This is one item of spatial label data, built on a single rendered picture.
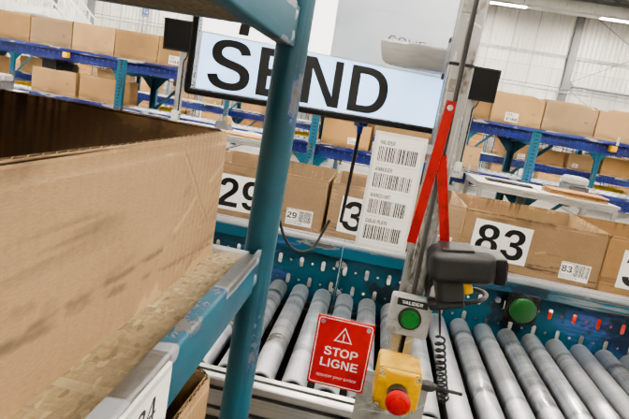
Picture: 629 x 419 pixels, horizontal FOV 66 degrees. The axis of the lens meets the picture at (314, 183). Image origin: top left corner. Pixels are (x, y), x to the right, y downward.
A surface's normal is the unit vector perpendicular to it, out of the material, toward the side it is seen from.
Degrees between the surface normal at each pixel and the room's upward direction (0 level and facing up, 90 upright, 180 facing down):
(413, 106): 86
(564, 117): 90
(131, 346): 0
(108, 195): 90
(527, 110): 85
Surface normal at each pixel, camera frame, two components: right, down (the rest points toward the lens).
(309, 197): -0.13, 0.15
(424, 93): 0.22, 0.13
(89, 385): 0.17, -0.97
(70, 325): 0.97, 0.22
